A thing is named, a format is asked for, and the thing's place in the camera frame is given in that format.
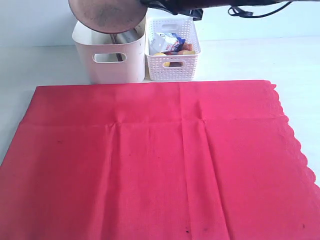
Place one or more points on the blue and white milk carton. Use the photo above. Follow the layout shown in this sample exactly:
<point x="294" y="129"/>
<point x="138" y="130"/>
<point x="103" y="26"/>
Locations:
<point x="166" y="42"/>

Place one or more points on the yellow cheese wedge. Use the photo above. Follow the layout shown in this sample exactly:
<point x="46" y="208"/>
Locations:
<point x="187" y="52"/>

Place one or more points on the yellow lemon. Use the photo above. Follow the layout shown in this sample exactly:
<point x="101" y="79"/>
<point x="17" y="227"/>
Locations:
<point x="160" y="53"/>

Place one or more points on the round brown wooden plate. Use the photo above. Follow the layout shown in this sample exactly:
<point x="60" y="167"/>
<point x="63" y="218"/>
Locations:
<point x="108" y="16"/>

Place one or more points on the red tablecloth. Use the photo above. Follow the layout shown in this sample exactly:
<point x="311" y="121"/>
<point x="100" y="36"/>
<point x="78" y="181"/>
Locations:
<point x="212" y="160"/>

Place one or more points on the stainless steel cup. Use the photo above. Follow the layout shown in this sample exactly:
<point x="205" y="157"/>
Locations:
<point x="127" y="37"/>

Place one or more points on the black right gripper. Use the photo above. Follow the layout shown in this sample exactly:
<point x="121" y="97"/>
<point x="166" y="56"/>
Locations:
<point x="190" y="8"/>

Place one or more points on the dark wooden chopstick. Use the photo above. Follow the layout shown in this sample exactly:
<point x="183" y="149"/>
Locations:
<point x="121" y="57"/>

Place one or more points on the cream plastic storage bin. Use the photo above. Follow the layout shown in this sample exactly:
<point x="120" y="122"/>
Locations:
<point x="97" y="54"/>

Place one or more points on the white perforated plastic basket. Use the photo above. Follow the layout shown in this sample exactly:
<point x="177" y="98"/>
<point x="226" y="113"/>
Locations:
<point x="174" y="67"/>

